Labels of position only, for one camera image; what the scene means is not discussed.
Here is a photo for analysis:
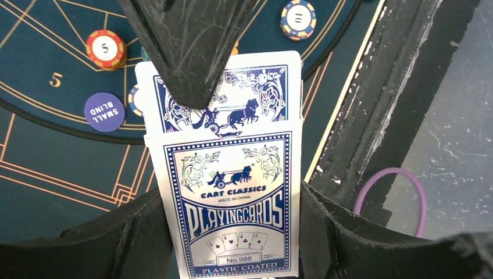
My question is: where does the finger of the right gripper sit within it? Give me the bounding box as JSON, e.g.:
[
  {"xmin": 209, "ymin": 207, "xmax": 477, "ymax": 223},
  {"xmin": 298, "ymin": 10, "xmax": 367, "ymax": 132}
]
[{"xmin": 119, "ymin": 0, "xmax": 255, "ymax": 109}]

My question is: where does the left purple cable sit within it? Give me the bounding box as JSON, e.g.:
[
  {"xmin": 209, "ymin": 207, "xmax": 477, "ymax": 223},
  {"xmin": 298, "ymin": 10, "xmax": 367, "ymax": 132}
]
[{"xmin": 353, "ymin": 167, "xmax": 427, "ymax": 238}]

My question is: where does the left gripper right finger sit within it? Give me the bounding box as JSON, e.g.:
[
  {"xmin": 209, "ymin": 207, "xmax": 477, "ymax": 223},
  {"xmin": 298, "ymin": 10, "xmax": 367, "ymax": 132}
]
[{"xmin": 299, "ymin": 183, "xmax": 492, "ymax": 278}]

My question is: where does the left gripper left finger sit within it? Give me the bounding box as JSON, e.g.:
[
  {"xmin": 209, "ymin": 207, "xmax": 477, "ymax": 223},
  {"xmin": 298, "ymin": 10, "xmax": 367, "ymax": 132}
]
[{"xmin": 1, "ymin": 189, "xmax": 173, "ymax": 278}]

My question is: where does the blue playing card deck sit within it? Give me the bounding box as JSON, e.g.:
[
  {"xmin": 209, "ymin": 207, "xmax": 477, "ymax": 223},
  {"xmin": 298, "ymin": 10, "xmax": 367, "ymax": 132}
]
[{"xmin": 145, "ymin": 120, "xmax": 303, "ymax": 278}]

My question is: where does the teal poker chip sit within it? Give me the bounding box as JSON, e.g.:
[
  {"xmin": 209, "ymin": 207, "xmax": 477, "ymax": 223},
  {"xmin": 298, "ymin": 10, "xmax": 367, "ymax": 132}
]
[{"xmin": 141, "ymin": 46, "xmax": 151, "ymax": 62}]

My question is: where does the blue backed playing card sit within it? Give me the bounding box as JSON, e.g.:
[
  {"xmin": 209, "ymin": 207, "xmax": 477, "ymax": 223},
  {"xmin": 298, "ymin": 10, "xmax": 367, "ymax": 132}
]
[{"xmin": 135, "ymin": 51, "xmax": 302, "ymax": 138}]

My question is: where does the purple round blind button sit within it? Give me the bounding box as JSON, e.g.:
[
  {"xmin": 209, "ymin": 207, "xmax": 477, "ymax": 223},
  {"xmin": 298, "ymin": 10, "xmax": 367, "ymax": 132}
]
[{"xmin": 84, "ymin": 92, "xmax": 126, "ymax": 133}]

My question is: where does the pink white chip stack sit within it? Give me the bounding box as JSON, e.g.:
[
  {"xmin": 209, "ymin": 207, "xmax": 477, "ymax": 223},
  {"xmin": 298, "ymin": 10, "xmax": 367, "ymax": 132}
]
[{"xmin": 280, "ymin": 0, "xmax": 316, "ymax": 41}]

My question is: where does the orange poker chip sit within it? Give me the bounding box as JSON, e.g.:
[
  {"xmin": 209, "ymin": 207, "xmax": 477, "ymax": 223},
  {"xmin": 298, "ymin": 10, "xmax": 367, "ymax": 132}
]
[{"xmin": 85, "ymin": 29, "xmax": 127, "ymax": 71}]

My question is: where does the dark green rectangular poker mat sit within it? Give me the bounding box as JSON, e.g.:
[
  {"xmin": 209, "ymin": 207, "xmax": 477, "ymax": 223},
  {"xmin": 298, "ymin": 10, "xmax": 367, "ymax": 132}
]
[{"xmin": 1, "ymin": 1, "xmax": 382, "ymax": 242}]

